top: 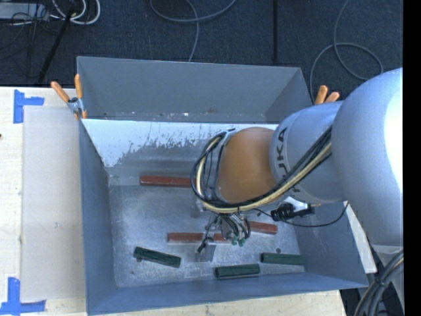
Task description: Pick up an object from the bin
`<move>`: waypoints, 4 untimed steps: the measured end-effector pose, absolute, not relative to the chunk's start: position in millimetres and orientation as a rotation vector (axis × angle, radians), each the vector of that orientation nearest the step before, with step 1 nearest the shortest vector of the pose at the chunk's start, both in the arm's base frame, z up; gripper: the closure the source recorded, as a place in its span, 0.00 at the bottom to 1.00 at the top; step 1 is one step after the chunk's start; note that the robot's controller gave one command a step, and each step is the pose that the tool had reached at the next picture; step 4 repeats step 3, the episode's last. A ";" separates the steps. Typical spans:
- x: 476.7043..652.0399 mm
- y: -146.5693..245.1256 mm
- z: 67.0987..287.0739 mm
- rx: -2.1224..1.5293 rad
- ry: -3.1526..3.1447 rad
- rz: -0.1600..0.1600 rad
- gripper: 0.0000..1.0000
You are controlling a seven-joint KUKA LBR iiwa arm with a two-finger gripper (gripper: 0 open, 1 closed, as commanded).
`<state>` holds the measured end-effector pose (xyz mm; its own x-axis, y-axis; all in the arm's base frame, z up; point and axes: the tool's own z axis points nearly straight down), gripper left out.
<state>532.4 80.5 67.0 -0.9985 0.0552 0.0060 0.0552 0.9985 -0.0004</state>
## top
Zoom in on red-brown flat block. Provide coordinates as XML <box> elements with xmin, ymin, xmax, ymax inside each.
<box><xmin>166</xmin><ymin>232</ymin><xmax>232</xmax><ymax>244</ymax></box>
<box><xmin>139</xmin><ymin>174</ymin><xmax>195</xmax><ymax>188</ymax></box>
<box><xmin>245</xmin><ymin>221</ymin><xmax>279</xmax><ymax>236</ymax></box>

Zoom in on grey metal bin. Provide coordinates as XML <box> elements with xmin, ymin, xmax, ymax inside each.
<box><xmin>76</xmin><ymin>56</ymin><xmax>370</xmax><ymax>316</ymax></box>

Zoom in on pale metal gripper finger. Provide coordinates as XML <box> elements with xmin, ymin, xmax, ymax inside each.
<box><xmin>190</xmin><ymin>197</ymin><xmax>205</xmax><ymax>219</ymax></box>
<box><xmin>195</xmin><ymin>231</ymin><xmax>218</xmax><ymax>263</ymax></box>

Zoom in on black cylinder on white bracket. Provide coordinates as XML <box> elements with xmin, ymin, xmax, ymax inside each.
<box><xmin>270</xmin><ymin>198</ymin><xmax>322</xmax><ymax>223</ymax></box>

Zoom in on dark green flat block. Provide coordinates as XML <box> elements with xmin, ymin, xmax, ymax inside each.
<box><xmin>132</xmin><ymin>246</ymin><xmax>182</xmax><ymax>269</ymax></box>
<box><xmin>214</xmin><ymin>263</ymin><xmax>262</xmax><ymax>280</ymax></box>
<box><xmin>260</xmin><ymin>252</ymin><xmax>306</xmax><ymax>266</ymax></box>

